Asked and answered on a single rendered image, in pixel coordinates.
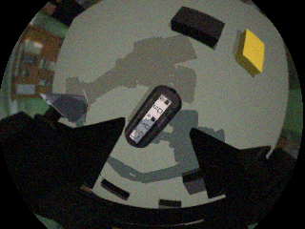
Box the yellow rectangular block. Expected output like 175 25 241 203
235 30 264 75

